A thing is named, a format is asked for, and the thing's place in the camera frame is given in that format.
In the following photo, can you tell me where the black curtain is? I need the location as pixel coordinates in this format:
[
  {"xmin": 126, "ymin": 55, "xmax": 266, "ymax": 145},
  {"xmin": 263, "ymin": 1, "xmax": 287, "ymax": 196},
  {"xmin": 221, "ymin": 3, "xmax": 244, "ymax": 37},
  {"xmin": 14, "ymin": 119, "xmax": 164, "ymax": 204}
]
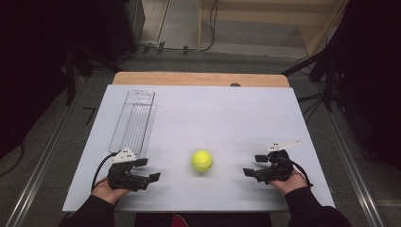
[
  {"xmin": 310, "ymin": 0, "xmax": 401, "ymax": 171},
  {"xmin": 0, "ymin": 0, "xmax": 146, "ymax": 160}
]

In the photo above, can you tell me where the clear plastic tray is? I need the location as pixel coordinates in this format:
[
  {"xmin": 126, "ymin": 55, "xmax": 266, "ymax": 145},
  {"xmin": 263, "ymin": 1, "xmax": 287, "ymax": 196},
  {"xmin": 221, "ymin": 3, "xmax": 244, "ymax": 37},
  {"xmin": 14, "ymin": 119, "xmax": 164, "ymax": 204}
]
[{"xmin": 108, "ymin": 89, "xmax": 158, "ymax": 159}]

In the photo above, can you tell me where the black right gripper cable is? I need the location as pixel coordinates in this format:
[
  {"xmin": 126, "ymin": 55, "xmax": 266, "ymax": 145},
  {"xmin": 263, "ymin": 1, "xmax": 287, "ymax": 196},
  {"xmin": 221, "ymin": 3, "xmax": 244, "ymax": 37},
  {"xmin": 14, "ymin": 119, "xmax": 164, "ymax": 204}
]
[{"xmin": 290, "ymin": 160, "xmax": 314, "ymax": 189}]

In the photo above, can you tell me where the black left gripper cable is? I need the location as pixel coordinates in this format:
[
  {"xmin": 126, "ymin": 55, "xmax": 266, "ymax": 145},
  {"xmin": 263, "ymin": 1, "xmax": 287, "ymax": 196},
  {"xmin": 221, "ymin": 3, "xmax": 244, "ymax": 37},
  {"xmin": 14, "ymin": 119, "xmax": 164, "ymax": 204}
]
[{"xmin": 91, "ymin": 151, "xmax": 120, "ymax": 192}]

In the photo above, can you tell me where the person's right hand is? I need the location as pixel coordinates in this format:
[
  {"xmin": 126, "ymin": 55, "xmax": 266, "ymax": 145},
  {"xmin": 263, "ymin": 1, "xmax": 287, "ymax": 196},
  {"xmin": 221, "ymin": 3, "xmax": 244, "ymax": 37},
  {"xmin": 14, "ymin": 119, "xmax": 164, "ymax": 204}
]
[{"xmin": 270, "ymin": 168, "xmax": 308, "ymax": 196}]

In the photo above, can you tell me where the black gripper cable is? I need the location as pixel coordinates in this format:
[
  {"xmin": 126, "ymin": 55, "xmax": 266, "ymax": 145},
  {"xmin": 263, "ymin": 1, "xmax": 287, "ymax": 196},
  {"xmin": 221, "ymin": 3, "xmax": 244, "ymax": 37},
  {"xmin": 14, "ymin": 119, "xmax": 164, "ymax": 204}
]
[
  {"xmin": 91, "ymin": 151, "xmax": 120, "ymax": 192},
  {"xmin": 290, "ymin": 160, "xmax": 314, "ymax": 189}
]

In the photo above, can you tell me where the metal floor rail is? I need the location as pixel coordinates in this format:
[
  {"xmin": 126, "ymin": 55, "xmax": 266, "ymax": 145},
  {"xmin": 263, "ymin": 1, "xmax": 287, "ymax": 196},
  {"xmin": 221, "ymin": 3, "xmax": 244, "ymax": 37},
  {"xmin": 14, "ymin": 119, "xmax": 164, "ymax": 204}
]
[
  {"xmin": 4, "ymin": 77, "xmax": 91, "ymax": 227},
  {"xmin": 310, "ymin": 82, "xmax": 386, "ymax": 227}
]

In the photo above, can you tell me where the white board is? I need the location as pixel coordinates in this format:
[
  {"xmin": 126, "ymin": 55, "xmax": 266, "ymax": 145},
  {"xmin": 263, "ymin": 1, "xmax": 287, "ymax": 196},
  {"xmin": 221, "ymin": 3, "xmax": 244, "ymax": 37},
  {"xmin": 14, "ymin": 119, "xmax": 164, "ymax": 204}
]
[{"xmin": 61, "ymin": 83, "xmax": 336, "ymax": 213}]

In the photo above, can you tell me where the wooden table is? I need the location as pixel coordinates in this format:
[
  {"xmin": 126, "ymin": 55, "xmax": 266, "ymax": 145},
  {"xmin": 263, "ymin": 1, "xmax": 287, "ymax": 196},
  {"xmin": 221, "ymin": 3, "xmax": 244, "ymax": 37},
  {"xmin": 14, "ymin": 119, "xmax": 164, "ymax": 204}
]
[{"xmin": 112, "ymin": 71, "xmax": 291, "ymax": 89}]

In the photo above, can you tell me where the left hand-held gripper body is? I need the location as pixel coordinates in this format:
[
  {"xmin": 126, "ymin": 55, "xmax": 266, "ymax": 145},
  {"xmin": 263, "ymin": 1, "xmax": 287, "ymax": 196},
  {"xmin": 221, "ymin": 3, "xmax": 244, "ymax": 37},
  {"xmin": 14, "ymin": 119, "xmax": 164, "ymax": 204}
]
[{"xmin": 107, "ymin": 147, "xmax": 149, "ymax": 192}]

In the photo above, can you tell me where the wooden platform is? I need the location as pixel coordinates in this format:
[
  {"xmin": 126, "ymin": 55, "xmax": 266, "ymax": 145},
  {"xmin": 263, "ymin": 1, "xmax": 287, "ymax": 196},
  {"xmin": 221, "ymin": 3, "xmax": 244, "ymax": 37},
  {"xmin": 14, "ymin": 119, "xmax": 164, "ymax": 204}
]
[{"xmin": 198, "ymin": 0, "xmax": 351, "ymax": 57}]

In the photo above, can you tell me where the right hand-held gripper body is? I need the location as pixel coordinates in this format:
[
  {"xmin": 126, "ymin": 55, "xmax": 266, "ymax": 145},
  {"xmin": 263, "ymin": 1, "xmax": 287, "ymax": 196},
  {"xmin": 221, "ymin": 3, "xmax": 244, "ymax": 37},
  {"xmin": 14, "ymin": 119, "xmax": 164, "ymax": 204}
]
[{"xmin": 255, "ymin": 140, "xmax": 302, "ymax": 184}]

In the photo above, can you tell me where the black floor cable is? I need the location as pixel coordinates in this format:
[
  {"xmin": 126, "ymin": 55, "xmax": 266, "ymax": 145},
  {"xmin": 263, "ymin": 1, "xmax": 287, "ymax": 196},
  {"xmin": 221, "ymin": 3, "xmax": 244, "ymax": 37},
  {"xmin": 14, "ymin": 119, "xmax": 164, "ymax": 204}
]
[{"xmin": 117, "ymin": 0, "xmax": 220, "ymax": 64}]

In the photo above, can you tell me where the person's left hand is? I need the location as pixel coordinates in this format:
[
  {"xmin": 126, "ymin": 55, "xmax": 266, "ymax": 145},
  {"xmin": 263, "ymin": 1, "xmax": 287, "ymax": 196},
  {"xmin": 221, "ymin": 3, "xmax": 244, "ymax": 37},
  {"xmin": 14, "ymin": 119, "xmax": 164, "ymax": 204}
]
[{"xmin": 91, "ymin": 178, "xmax": 132, "ymax": 205}]

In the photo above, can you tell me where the black stand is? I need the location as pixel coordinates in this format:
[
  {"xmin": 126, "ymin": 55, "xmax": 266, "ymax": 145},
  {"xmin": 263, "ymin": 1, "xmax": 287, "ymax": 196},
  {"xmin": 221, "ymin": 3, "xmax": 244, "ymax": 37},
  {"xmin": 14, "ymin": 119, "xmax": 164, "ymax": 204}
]
[
  {"xmin": 61, "ymin": 44, "xmax": 124, "ymax": 107},
  {"xmin": 281, "ymin": 50, "xmax": 348, "ymax": 113}
]

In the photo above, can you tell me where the yellow tennis ball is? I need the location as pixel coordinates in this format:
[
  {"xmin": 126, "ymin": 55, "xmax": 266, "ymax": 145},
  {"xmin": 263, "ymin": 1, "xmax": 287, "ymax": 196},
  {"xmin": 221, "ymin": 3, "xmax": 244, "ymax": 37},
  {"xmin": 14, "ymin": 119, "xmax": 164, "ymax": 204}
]
[{"xmin": 190, "ymin": 148, "xmax": 214, "ymax": 173}]

